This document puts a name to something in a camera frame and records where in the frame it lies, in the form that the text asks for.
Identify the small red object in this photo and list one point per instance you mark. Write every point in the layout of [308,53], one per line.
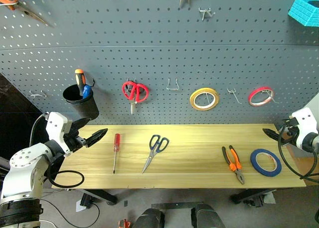
[124,224]

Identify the cyan plastic bin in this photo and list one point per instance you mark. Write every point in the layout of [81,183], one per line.
[304,13]

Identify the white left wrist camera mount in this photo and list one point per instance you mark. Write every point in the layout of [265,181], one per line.
[56,128]

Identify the grey metal plate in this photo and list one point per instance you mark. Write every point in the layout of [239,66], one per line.
[174,205]

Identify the black cup holder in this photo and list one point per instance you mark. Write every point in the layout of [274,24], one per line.
[84,108]

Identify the blue tape roll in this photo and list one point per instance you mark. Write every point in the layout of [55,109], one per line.
[254,163]

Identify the white paper on floor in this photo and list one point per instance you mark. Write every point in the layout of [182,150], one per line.
[81,208]

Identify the dark rounded shape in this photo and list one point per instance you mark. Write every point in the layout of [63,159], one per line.
[208,216]
[149,219]

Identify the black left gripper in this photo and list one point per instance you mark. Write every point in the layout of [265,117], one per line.
[74,142]

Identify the yellow tape roll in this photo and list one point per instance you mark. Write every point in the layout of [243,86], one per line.
[193,99]

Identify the grey metal pegboard panel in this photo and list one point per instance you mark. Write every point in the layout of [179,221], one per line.
[159,51]

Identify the red tape roll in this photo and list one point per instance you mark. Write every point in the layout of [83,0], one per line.
[251,98]

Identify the orange needle nose pliers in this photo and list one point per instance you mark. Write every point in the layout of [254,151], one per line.
[25,12]

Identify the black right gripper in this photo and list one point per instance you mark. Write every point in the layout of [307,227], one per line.
[290,135]

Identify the black table leg with caster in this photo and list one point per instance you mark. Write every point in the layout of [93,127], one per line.
[102,195]
[251,195]

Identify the metal pegboard hook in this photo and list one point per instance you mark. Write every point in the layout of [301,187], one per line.
[234,94]
[206,12]
[172,88]
[272,97]
[37,95]

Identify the orange black combination pliers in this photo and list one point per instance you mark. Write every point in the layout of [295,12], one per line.
[233,163]

